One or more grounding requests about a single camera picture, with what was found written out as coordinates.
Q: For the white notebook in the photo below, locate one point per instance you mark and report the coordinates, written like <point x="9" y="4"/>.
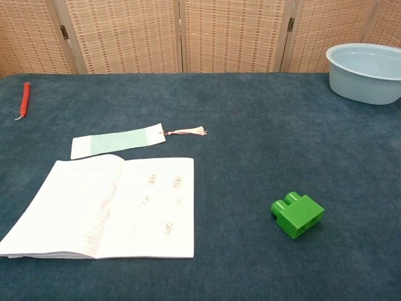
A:
<point x="62" y="203"/>

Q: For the black screen hinge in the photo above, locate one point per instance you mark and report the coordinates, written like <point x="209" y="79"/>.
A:
<point x="64" y="32"/>
<point x="291" y="24"/>

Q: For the woven bamboo folding screen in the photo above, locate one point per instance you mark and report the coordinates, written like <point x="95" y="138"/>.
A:
<point x="125" y="31"/>

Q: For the red stick tool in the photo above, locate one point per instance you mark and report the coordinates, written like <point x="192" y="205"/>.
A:
<point x="24" y="100"/>

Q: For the light blue plastic basin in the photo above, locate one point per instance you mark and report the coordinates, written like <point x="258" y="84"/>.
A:
<point x="354" y="84"/>

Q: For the green toy building brick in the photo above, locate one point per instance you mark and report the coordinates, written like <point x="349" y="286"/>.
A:
<point x="300" y="216"/>

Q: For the dark blue table cover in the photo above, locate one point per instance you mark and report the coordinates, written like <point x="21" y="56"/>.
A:
<point x="250" y="141"/>

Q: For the green white tasselled bookmark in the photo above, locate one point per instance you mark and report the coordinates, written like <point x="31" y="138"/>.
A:
<point x="119" y="141"/>

